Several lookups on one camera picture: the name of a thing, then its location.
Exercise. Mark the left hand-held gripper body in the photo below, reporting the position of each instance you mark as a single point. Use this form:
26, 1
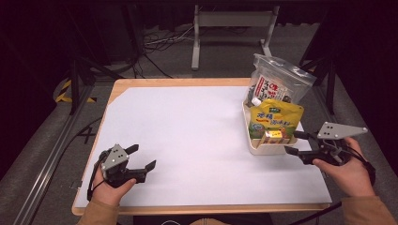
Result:
115, 162

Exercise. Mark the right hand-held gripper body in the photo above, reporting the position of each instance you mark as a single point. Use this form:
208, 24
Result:
334, 131

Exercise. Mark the white plastic tray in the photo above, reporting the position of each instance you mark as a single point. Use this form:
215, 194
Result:
269, 149

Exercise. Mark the yellow spout pouch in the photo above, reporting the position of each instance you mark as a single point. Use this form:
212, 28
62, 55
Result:
275, 117

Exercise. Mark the clear bag of dried seaweed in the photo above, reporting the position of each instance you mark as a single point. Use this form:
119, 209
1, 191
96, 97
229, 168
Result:
281, 78

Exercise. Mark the person's left hand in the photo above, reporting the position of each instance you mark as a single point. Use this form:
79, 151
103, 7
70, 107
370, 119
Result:
108, 192

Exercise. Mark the person's right hand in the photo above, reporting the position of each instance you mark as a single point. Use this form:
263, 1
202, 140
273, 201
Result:
352, 178

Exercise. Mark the black tripod stand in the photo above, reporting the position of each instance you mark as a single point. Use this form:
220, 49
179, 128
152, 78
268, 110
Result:
75, 78
330, 78

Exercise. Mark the yellow and black hazard tape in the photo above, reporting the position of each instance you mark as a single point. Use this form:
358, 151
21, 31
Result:
64, 92

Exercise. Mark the white metal stand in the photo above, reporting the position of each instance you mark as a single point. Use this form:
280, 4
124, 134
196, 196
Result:
231, 18

